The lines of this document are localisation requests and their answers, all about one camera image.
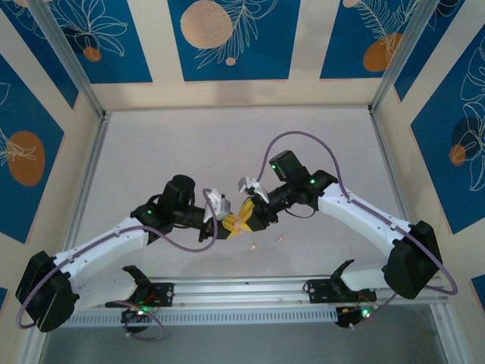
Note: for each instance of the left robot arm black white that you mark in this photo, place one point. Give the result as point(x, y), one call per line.
point(98, 246)

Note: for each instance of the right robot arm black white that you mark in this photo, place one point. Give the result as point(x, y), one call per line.
point(360, 212)

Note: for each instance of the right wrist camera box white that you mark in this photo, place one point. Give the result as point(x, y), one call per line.
point(250, 186)

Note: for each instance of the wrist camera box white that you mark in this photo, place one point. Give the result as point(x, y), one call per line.
point(218, 201)
point(250, 186)

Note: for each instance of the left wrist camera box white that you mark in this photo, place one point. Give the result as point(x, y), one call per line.
point(218, 201)

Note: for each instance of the aluminium mounting rail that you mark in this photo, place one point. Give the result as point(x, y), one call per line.
point(235, 294)

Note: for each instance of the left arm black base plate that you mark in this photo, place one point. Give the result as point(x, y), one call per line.
point(166, 294)

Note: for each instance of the aluminium table side rail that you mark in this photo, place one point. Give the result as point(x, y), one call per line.
point(380, 144)
point(92, 159)

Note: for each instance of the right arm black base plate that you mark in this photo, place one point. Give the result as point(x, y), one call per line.
point(318, 292)

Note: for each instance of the aluminium frame post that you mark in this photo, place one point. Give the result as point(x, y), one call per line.
point(405, 57)
point(68, 57)

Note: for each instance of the aluminium lower frame bar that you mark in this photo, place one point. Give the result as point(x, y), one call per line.
point(447, 333)
point(32, 349)

